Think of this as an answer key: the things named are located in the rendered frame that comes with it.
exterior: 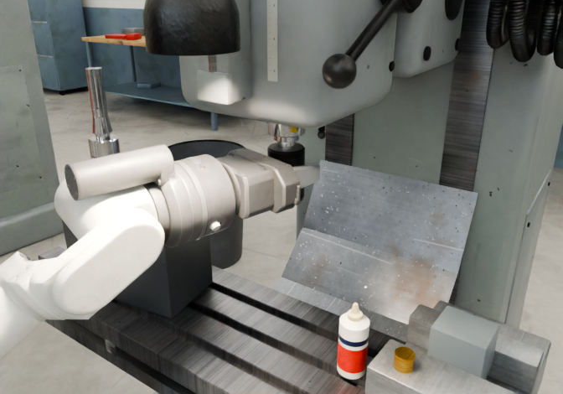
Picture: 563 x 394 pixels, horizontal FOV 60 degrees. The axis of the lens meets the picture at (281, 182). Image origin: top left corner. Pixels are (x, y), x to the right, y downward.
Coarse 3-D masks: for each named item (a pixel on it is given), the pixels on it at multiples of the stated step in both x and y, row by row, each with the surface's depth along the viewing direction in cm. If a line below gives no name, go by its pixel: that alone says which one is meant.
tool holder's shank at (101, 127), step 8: (88, 72) 76; (96, 72) 76; (88, 80) 76; (96, 80) 76; (88, 88) 77; (96, 88) 77; (104, 88) 78; (96, 96) 77; (104, 96) 78; (96, 104) 78; (104, 104) 78; (96, 112) 78; (104, 112) 78; (96, 120) 78; (104, 120) 79; (96, 128) 79; (104, 128) 79; (96, 136) 80; (104, 136) 79
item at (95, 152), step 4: (116, 144) 80; (92, 148) 79; (96, 148) 79; (100, 148) 79; (104, 148) 79; (108, 148) 79; (112, 148) 80; (116, 148) 80; (92, 152) 79; (96, 152) 79; (100, 152) 79; (104, 152) 79; (108, 152) 79; (112, 152) 80; (116, 152) 81; (120, 152) 82; (92, 156) 80; (96, 156) 79; (100, 156) 79
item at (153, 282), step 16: (64, 224) 83; (208, 240) 85; (160, 256) 75; (176, 256) 77; (192, 256) 81; (208, 256) 86; (144, 272) 78; (160, 272) 76; (176, 272) 78; (192, 272) 82; (208, 272) 86; (128, 288) 81; (144, 288) 79; (160, 288) 77; (176, 288) 78; (192, 288) 83; (144, 304) 81; (160, 304) 79; (176, 304) 79
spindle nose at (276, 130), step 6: (270, 126) 59; (276, 126) 58; (282, 126) 58; (288, 126) 58; (270, 132) 59; (276, 132) 58; (282, 132) 58; (288, 132) 58; (294, 132) 58; (300, 132) 59
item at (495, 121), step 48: (480, 0) 77; (528, 0) 74; (480, 48) 79; (432, 96) 86; (480, 96) 81; (528, 96) 78; (336, 144) 100; (384, 144) 94; (432, 144) 89; (480, 144) 84; (528, 144) 80; (480, 192) 86; (528, 192) 88; (480, 240) 89; (528, 240) 103; (480, 288) 92
